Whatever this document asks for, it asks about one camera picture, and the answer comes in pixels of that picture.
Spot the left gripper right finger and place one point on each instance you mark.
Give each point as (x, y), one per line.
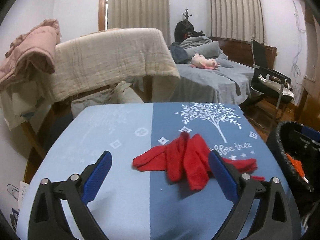
(274, 219)

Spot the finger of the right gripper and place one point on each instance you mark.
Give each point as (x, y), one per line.
(311, 133)

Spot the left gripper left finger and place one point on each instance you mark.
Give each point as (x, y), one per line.
(47, 218)

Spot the orange foam net sleeve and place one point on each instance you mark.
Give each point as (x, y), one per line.
(297, 165)

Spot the black lined trash bin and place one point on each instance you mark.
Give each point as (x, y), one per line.
(296, 150)

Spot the white paper box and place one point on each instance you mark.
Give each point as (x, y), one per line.
(18, 193)

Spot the black office chair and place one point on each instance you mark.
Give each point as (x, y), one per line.
(267, 83)

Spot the grey sheeted bed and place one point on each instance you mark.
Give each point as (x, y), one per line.
(223, 85)

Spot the red cloth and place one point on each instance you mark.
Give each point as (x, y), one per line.
(184, 157)

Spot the dark wooden headboard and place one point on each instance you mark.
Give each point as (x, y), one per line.
(241, 52)

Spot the beige cloth under jacket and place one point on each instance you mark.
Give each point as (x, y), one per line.
(21, 101)

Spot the grey pillow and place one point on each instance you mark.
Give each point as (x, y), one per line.
(208, 50)

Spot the pink plush toy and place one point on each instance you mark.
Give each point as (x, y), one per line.
(199, 61)

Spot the right beige curtain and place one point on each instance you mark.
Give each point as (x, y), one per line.
(237, 20)

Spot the beige curtain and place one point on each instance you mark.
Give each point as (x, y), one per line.
(139, 14)
(237, 20)

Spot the grey cushion under rack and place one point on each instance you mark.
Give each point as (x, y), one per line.
(121, 93)

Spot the dark clothes pile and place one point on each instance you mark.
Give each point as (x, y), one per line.
(178, 53)

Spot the black coat stand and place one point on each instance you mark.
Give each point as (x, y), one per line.
(184, 29)

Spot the pink padded jacket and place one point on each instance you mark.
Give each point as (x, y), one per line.
(35, 49)

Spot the beige quilted blanket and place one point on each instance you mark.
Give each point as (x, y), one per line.
(109, 57)

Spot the left beige curtain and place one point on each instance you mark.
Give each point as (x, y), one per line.
(139, 14)

